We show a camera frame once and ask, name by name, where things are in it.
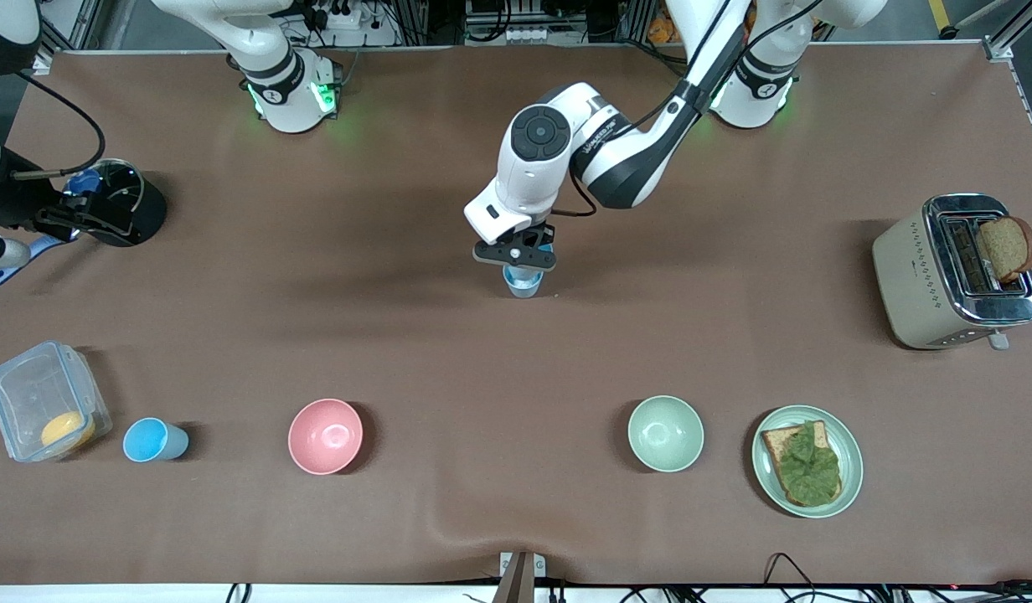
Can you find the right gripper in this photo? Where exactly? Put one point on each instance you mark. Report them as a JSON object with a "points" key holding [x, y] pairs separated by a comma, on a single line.
{"points": [[20, 203]]}

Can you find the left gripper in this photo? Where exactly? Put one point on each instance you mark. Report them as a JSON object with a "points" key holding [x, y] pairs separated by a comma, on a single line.
{"points": [[543, 234]]}

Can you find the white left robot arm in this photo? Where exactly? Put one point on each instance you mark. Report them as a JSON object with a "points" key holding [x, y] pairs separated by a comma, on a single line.
{"points": [[633, 159]]}

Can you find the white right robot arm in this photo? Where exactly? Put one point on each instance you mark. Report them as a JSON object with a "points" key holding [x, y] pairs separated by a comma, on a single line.
{"points": [[286, 84]]}

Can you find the glass lid with blue knob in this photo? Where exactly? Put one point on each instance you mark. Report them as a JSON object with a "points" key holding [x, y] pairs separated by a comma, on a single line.
{"points": [[114, 186]]}

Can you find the brown table cover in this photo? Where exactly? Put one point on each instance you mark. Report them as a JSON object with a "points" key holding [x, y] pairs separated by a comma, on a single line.
{"points": [[516, 377]]}

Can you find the clear plastic storage container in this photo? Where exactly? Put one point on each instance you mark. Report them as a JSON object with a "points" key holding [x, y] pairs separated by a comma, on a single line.
{"points": [[30, 394]]}

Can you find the yellow round food piece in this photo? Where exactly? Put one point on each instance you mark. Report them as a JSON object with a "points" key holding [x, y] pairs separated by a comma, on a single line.
{"points": [[68, 430]]}

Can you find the pale green bowl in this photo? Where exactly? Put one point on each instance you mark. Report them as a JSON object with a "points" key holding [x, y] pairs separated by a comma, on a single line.
{"points": [[665, 434]]}

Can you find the bag of orange buns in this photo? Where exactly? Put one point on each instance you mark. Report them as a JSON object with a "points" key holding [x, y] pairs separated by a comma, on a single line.
{"points": [[663, 29]]}

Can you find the pink bowl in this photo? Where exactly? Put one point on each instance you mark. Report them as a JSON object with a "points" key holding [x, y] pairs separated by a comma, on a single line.
{"points": [[325, 436]]}

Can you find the toast slice under lettuce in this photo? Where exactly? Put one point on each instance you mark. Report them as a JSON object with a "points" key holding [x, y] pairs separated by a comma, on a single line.
{"points": [[776, 440]]}

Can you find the green lettuce leaf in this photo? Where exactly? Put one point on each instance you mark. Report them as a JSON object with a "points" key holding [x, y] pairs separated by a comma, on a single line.
{"points": [[809, 469]]}

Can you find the cream and chrome toaster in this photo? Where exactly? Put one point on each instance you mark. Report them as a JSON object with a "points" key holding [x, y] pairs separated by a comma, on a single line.
{"points": [[918, 285]]}

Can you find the pale green plate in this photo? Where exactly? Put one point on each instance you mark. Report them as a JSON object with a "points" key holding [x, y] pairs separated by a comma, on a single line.
{"points": [[847, 486]]}

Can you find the brown bread slice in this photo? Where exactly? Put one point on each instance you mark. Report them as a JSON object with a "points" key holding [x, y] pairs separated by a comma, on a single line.
{"points": [[1006, 247]]}

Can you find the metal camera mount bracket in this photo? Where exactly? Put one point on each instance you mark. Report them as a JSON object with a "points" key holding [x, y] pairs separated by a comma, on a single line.
{"points": [[522, 578]]}

